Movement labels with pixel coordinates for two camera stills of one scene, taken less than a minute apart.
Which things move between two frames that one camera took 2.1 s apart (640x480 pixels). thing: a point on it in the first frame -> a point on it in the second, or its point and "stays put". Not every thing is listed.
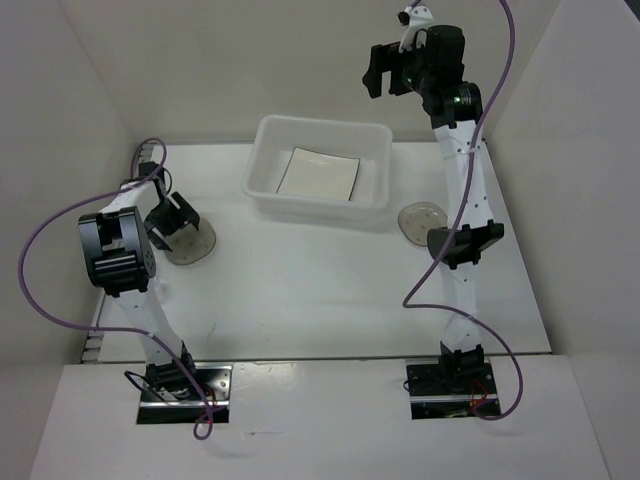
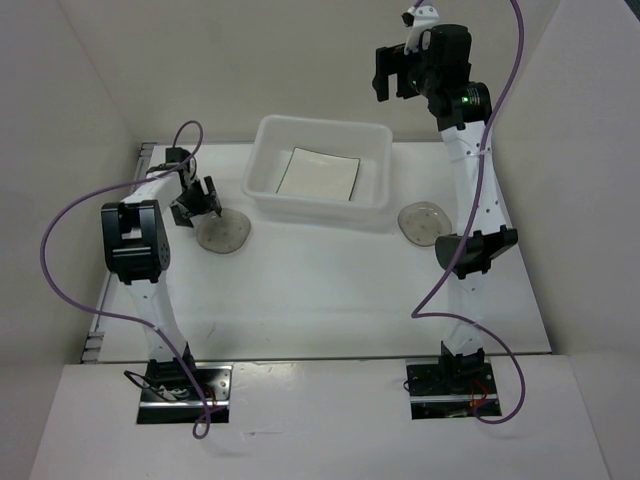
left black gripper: x=182 y=214 -> x=206 y=204
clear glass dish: x=416 y=219 stays put
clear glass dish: x=189 y=245 -> x=223 y=233
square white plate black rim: x=320 y=174 stays put
